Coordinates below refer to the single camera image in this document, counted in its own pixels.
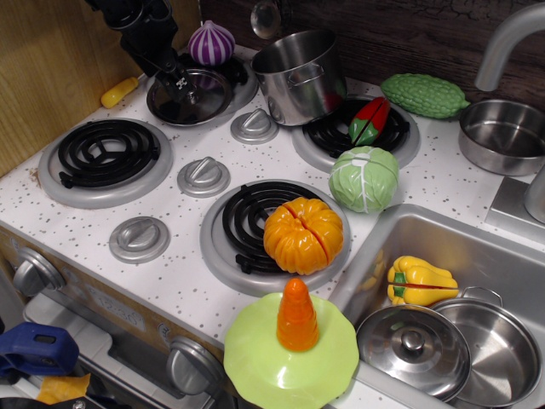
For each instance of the steel sink basin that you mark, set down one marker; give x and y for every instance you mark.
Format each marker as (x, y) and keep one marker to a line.
(502, 271)

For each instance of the small steel saucepan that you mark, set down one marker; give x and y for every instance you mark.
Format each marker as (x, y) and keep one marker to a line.
(503, 137)

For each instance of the red toy chili pepper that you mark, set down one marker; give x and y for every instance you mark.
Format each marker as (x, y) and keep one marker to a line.
(368, 124)

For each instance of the steel pan in sink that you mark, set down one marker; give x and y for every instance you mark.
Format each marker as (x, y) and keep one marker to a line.
(505, 359)

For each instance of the tall steel pot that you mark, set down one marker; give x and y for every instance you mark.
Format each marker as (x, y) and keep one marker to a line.
(301, 77)

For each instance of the orange toy pumpkin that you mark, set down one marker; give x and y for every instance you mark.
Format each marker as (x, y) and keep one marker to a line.
(303, 236)

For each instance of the yellow toy bell pepper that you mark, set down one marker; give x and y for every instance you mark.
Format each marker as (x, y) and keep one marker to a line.
(412, 280)

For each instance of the oven door handle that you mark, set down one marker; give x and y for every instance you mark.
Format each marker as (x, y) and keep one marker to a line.
(125, 367)

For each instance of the blue clamp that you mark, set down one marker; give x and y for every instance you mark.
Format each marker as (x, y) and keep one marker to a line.
(36, 349)

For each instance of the back right stove burner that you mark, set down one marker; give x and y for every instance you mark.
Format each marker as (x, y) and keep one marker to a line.
(321, 142)

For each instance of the yellow cloth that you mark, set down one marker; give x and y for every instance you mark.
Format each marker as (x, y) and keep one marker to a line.
(57, 389)

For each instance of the silver top knob back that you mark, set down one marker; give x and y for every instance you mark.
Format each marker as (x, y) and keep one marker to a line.
(254, 128)

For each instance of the front left stove burner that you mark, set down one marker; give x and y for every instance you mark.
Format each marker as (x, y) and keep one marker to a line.
(105, 163)

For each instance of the front right stove burner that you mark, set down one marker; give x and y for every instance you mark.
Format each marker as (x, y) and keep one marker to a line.
(231, 237)

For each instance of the green toy cabbage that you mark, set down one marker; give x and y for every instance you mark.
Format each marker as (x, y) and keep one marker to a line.
(364, 179)

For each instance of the silver knob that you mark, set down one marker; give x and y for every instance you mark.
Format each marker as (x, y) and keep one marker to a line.
(35, 274)
(254, 128)
(192, 369)
(203, 178)
(139, 240)

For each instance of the small steel pot lid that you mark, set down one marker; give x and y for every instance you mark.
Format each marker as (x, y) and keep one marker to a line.
(208, 97)

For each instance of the silver top knob front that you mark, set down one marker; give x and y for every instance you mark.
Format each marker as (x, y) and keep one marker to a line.
(139, 240)

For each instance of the silver front knob right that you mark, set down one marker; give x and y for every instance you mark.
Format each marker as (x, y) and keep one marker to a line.
(192, 369)

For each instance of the light green plastic plate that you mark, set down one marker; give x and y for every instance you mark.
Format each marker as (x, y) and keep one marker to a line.
(268, 375)

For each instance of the orange toy carrot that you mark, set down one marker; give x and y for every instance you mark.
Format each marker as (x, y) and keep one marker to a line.
(297, 324)

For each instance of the green toy bitter gourd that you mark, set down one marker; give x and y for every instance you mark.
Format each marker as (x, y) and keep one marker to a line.
(425, 95)

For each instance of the hanging steel spoon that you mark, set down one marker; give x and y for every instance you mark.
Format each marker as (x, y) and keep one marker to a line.
(265, 19)

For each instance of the silver front knob left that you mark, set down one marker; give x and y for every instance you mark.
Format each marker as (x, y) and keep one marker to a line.
(35, 274)

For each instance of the silver top knob middle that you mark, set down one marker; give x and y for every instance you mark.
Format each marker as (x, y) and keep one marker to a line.
(203, 178)

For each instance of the large steel lid in sink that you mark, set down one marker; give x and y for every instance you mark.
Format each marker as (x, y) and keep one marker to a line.
(417, 346)

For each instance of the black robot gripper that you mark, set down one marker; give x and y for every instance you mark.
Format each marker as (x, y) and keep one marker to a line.
(147, 32)

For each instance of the purple striped toy onion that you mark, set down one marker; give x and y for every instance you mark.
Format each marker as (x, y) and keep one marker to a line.
(211, 44)

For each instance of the silver faucet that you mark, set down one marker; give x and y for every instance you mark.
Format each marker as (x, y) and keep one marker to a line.
(504, 39)

